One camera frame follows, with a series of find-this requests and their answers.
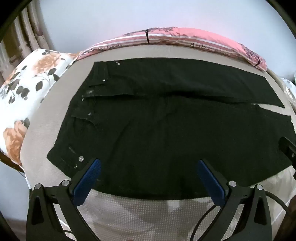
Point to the white patterned pillow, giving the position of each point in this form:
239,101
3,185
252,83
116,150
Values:
289,89

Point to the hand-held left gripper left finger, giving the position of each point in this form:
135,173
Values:
89,178

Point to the beige bed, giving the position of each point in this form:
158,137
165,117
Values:
53,111

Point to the floral white pillow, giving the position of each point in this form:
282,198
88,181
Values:
30,76

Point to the black pants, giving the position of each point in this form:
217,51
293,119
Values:
161,129

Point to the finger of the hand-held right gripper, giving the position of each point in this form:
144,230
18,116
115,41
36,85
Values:
289,148

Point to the beige curtain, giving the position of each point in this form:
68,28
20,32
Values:
27,30

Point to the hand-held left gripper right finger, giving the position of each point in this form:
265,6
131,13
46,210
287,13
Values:
209,180

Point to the pink striped blanket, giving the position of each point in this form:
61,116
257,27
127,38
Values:
196,37

